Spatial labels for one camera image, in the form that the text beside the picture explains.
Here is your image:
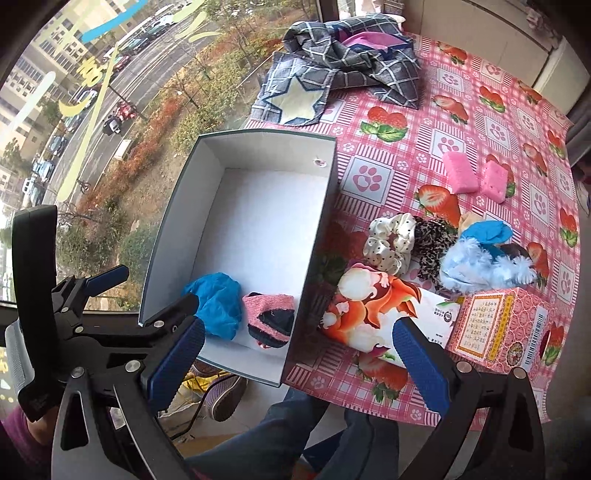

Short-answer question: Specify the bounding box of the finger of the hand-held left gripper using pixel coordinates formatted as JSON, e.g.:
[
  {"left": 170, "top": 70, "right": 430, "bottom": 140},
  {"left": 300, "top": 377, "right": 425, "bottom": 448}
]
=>
[
  {"left": 60, "top": 292, "right": 201, "bottom": 369},
  {"left": 51, "top": 265, "right": 130, "bottom": 320}
]

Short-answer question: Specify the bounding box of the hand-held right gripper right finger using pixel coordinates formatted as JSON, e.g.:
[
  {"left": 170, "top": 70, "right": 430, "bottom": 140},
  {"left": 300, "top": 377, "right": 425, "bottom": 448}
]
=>
[{"left": 392, "top": 316, "right": 546, "bottom": 480}]

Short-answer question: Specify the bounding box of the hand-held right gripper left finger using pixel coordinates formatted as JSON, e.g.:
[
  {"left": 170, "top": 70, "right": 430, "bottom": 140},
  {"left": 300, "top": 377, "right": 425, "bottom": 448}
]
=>
[{"left": 50, "top": 318, "right": 206, "bottom": 480}]

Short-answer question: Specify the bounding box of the leopard print scrunchie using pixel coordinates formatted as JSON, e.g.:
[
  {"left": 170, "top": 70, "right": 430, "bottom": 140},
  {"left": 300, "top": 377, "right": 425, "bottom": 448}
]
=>
[{"left": 406, "top": 216, "right": 460, "bottom": 281}]

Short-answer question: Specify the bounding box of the blue shoe cover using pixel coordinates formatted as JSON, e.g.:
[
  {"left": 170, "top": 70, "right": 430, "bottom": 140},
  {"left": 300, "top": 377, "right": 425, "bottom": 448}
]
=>
[
  {"left": 181, "top": 272, "right": 243, "bottom": 342},
  {"left": 458, "top": 220, "right": 512, "bottom": 257}
]

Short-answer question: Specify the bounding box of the grey cardboard box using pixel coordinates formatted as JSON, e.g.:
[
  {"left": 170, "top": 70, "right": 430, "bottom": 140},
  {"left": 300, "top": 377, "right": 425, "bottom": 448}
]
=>
[{"left": 139, "top": 130, "right": 341, "bottom": 387}]

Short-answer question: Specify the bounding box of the person's left forearm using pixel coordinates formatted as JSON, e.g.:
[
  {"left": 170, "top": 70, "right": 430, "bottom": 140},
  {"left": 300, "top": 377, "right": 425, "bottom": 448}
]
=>
[{"left": 0, "top": 406, "right": 54, "bottom": 467}]

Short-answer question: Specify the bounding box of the yellow cloth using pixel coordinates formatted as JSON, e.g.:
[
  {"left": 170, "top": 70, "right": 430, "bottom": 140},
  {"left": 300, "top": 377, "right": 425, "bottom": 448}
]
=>
[{"left": 182, "top": 371, "right": 208, "bottom": 402}]

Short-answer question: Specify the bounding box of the grey striped sneaker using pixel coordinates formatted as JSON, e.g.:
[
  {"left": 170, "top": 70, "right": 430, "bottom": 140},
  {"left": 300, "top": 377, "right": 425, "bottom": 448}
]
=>
[{"left": 203, "top": 374, "right": 247, "bottom": 422}]

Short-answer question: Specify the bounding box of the pink patterned carton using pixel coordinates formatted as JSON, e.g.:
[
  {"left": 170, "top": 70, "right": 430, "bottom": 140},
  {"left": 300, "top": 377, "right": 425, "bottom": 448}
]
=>
[{"left": 444, "top": 286, "right": 552, "bottom": 372}]

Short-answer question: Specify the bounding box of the orange floral tissue packet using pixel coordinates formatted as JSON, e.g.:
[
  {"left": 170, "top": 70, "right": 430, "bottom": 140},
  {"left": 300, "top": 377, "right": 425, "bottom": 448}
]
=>
[{"left": 318, "top": 262, "right": 462, "bottom": 365}]

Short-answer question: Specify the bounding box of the light blue fluffy cloth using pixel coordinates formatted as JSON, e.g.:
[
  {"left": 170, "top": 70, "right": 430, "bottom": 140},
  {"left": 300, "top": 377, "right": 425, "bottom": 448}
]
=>
[{"left": 438, "top": 237, "right": 539, "bottom": 294}]

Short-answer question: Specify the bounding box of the pink and black sock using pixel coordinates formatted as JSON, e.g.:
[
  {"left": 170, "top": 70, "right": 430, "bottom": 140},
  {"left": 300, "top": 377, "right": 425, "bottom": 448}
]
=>
[{"left": 242, "top": 292, "right": 296, "bottom": 350}]

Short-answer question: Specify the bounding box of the white polka dot scrunchie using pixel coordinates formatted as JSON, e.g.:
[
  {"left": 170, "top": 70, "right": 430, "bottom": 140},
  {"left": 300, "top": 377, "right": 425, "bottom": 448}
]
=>
[{"left": 362, "top": 213, "right": 417, "bottom": 278}]

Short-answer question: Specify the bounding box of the yellow window decal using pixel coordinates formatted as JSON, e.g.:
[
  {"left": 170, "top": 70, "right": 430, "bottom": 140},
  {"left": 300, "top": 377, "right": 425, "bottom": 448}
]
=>
[{"left": 58, "top": 7, "right": 211, "bottom": 118}]

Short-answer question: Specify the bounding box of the pink sponge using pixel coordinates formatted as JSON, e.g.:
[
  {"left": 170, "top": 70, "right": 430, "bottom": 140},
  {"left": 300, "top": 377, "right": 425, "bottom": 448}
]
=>
[
  {"left": 481, "top": 161, "right": 509, "bottom": 200},
  {"left": 442, "top": 151, "right": 480, "bottom": 193}
]

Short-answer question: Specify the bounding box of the pink strawberry tablecloth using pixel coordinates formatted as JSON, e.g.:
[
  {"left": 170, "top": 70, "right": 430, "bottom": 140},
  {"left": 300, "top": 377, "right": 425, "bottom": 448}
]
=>
[{"left": 240, "top": 30, "right": 580, "bottom": 432}]

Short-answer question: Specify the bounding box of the blue window decal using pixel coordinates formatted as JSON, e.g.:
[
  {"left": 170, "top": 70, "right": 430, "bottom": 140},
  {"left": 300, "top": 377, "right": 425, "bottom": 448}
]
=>
[{"left": 83, "top": 0, "right": 149, "bottom": 40}]

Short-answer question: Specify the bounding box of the grey curtain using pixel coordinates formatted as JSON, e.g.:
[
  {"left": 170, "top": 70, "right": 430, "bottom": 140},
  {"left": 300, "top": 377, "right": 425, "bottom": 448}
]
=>
[{"left": 566, "top": 106, "right": 591, "bottom": 171}]

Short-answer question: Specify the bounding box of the grey plaid cloth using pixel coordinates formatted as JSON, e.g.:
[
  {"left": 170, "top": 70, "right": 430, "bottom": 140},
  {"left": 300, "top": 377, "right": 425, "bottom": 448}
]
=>
[{"left": 250, "top": 14, "right": 422, "bottom": 126}]

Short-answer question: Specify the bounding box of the white cabinet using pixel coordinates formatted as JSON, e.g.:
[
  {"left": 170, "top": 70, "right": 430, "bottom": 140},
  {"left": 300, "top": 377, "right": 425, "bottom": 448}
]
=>
[{"left": 531, "top": 37, "right": 591, "bottom": 121}]

